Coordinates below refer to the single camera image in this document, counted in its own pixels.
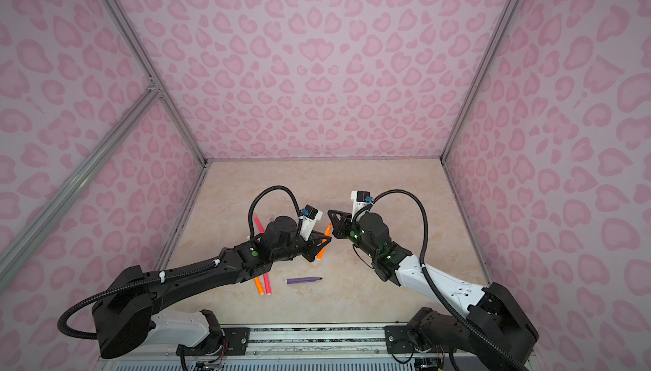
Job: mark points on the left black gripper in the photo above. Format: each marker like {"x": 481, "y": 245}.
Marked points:
{"x": 314, "y": 244}

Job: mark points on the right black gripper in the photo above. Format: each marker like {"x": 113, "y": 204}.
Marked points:
{"x": 339, "y": 228}

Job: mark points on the orange highlighter pen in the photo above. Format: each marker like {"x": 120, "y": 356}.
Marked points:
{"x": 259, "y": 286}
{"x": 328, "y": 238}

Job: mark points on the pink highlighter pen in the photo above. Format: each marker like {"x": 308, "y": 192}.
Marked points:
{"x": 267, "y": 284}
{"x": 258, "y": 224}

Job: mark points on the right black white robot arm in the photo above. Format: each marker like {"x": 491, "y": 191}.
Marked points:
{"x": 485, "y": 321}

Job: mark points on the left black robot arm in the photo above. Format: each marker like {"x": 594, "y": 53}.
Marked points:
{"x": 123, "y": 319}

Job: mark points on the purple highlighter pen right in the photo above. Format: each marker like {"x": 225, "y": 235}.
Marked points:
{"x": 303, "y": 280}

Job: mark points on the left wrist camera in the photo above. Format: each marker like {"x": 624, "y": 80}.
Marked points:
{"x": 308, "y": 218}

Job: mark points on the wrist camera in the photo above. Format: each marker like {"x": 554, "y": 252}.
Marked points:
{"x": 362, "y": 202}
{"x": 308, "y": 218}

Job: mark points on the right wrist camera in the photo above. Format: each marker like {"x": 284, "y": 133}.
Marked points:
{"x": 362, "y": 202}

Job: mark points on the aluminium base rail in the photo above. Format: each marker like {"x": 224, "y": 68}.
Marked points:
{"x": 361, "y": 346}

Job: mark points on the diagonal aluminium frame bar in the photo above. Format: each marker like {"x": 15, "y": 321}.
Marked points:
{"x": 36, "y": 231}

